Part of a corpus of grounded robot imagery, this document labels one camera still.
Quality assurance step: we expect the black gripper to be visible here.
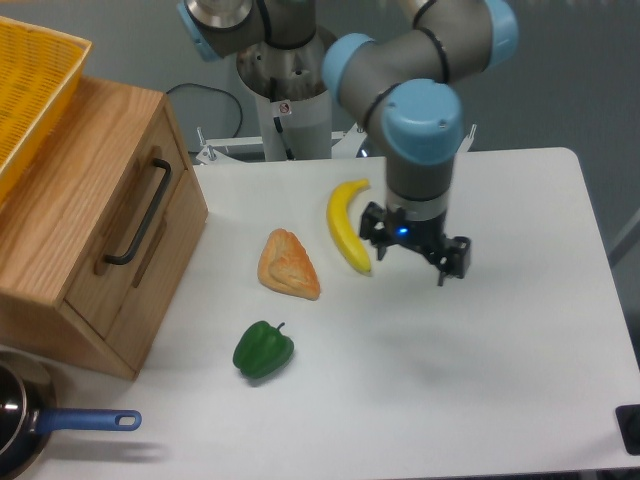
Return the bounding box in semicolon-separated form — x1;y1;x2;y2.
359;202;472;287

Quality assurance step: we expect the wooden top drawer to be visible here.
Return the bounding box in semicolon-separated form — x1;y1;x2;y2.
65;108;186;338

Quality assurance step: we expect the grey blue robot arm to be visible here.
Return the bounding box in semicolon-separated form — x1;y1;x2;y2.
320;1;519;279

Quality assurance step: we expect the wooden drawer cabinet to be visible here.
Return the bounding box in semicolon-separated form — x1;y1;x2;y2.
1;77;195;377

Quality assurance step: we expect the yellow banana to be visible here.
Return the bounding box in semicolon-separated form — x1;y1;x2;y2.
326;179;371;275

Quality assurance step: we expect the orange pastry bread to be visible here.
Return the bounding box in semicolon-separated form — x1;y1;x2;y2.
257;228;321;301

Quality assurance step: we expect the green bell pepper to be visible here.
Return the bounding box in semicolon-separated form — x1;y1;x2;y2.
232;320;295;380

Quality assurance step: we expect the black corner clamp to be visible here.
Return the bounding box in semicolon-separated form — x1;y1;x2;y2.
615;404;640;456

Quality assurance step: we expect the yellow plastic basket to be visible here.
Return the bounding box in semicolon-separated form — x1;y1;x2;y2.
1;17;93;199

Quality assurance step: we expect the black cable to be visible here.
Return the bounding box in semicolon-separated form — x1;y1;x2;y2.
164;82;244;139

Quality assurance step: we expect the blue handled frying pan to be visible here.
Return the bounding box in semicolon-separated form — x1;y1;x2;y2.
1;351;142;479

